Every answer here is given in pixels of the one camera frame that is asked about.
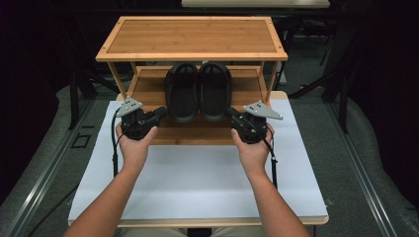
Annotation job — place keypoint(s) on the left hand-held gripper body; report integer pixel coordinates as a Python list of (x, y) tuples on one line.
[(135, 123)]

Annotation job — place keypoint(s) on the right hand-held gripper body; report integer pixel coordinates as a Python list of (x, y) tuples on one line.
[(252, 126)]

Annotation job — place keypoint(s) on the black slipper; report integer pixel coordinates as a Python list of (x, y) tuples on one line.
[(214, 97), (182, 98)]

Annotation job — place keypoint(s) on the bamboo shoe rack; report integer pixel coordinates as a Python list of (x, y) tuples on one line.
[(192, 36)]

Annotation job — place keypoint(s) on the person's left hand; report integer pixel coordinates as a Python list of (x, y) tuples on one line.
[(135, 151)]

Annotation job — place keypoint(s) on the person's right hand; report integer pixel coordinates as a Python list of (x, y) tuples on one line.
[(252, 156)]

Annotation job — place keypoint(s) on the black floor socket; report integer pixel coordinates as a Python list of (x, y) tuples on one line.
[(80, 141)]

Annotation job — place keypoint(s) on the black metal stand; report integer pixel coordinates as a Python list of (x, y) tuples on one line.
[(342, 92), (74, 98)]

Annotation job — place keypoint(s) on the white table cover sheet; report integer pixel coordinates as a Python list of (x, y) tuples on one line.
[(197, 177)]

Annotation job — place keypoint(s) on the metal floor rail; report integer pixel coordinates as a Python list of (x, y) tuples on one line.
[(365, 177), (39, 191)]

